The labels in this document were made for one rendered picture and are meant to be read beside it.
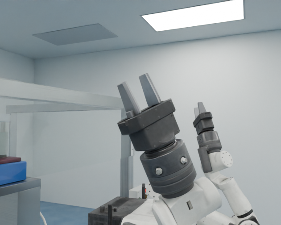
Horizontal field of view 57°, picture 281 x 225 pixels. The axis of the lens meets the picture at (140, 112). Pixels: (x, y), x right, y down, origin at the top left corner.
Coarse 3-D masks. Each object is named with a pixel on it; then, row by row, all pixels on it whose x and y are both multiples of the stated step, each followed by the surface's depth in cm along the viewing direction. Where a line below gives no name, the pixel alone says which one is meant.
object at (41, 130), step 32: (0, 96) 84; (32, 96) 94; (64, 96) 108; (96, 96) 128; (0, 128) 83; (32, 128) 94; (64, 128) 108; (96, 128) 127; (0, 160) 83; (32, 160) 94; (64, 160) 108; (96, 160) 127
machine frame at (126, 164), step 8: (120, 160) 157; (128, 160) 155; (120, 168) 157; (128, 168) 154; (120, 176) 157; (128, 176) 154; (120, 184) 156; (128, 184) 154; (120, 192) 156; (128, 192) 154
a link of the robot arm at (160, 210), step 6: (156, 204) 47; (162, 204) 47; (156, 210) 47; (162, 210) 46; (168, 210) 46; (156, 216) 48; (162, 216) 45; (168, 216) 45; (162, 222) 45; (168, 222) 45; (174, 222) 45
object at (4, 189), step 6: (24, 180) 102; (30, 180) 102; (36, 180) 103; (0, 186) 92; (6, 186) 92; (12, 186) 94; (18, 186) 96; (24, 186) 98; (30, 186) 101; (36, 186) 103; (0, 192) 90; (6, 192) 92; (12, 192) 94
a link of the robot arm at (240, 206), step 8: (224, 192) 100; (232, 192) 98; (240, 192) 99; (232, 200) 98; (240, 200) 97; (232, 208) 99; (240, 208) 97; (248, 208) 97; (240, 216) 98; (248, 216) 96
